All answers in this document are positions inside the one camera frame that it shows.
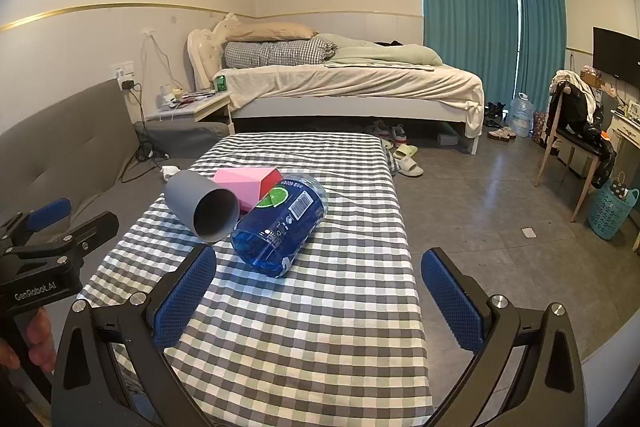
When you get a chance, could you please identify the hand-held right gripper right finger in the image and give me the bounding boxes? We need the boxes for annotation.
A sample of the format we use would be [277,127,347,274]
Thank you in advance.
[420,247,588,427]

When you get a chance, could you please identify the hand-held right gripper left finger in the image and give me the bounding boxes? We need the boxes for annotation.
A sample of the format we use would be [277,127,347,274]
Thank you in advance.
[50,244,218,427]

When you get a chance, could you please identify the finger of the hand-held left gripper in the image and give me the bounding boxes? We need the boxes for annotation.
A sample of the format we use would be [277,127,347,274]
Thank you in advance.
[0,199,72,249]
[47,212,121,255]

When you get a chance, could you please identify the grey cup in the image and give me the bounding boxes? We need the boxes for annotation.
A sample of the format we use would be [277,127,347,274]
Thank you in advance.
[164,170,242,244]

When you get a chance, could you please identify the person's left hand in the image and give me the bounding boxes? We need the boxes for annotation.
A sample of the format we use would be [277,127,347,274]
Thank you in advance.
[0,307,57,376]

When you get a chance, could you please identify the grey sofa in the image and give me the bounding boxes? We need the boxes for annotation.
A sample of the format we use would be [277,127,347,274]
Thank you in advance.
[0,79,232,260]

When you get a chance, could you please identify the blue plastic bottle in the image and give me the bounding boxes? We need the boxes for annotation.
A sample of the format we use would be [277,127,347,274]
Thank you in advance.
[230,174,329,279]

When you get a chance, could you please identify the pink and red box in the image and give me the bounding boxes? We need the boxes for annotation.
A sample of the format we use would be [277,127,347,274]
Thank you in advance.
[213,167,284,212]

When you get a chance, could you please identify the checkered tablecloth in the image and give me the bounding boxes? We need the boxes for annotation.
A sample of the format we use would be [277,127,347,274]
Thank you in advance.
[75,133,435,427]

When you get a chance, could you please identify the beige slipper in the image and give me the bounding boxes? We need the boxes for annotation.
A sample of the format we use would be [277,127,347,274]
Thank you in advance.
[394,156,425,178]

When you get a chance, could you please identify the white nightstand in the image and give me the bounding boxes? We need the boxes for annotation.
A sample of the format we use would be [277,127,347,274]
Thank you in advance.
[144,90,236,136]

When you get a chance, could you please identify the shoes under bed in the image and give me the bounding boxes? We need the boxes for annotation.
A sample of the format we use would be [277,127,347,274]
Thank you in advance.
[371,121,410,144]

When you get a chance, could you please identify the blue laundry basket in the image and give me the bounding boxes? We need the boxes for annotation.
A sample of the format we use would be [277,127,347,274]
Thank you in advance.
[587,179,640,241]

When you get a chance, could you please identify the black shoes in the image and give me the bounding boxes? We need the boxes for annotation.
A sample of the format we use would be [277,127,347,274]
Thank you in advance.
[483,101,507,128]

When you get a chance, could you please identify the patterned gift bag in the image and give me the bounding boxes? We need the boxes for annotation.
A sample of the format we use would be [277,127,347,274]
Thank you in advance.
[531,110,551,146]

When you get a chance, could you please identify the large water jug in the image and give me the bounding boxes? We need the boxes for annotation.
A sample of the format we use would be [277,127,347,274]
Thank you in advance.
[508,92,535,138]

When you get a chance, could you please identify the wooden chair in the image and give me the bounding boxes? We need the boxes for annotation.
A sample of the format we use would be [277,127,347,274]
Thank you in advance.
[535,82,603,223]

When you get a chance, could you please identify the white bed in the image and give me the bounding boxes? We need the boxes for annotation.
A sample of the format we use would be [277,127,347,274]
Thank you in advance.
[187,28,486,155]

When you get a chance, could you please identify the black jacket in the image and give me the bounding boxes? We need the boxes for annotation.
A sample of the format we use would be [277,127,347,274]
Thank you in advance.
[547,79,617,188]

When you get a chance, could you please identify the beige bed sheet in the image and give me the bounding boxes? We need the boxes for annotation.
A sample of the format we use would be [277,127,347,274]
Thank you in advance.
[219,65,486,138]

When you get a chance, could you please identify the checkered quilt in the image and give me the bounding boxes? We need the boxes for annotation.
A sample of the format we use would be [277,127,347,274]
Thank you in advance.
[223,37,337,69]

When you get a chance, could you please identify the beige pillow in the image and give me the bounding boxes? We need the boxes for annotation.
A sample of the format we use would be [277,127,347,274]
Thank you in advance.
[214,22,320,43]

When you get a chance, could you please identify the light green blanket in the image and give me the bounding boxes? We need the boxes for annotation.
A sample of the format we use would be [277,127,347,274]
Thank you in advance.
[317,33,444,69]

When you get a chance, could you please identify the white garment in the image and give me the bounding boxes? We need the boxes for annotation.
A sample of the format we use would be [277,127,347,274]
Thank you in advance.
[551,69,599,124]

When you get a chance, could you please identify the narrow teal curtain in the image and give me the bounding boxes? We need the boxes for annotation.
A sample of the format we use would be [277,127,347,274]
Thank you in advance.
[516,0,569,114]

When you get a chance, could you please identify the wide teal curtain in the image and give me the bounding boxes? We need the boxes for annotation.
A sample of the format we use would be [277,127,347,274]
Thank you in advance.
[417,0,519,94]

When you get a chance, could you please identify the black television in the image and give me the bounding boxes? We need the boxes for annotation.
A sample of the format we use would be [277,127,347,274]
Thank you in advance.
[592,27,640,84]

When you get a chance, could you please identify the black cable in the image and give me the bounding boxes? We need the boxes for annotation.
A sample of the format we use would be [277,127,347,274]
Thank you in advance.
[120,82,168,184]

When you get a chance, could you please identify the wall socket with charger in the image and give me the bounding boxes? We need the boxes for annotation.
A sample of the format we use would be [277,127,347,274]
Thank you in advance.
[113,62,142,92]

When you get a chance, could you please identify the white cable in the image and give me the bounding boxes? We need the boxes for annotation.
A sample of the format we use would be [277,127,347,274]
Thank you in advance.
[141,31,183,95]

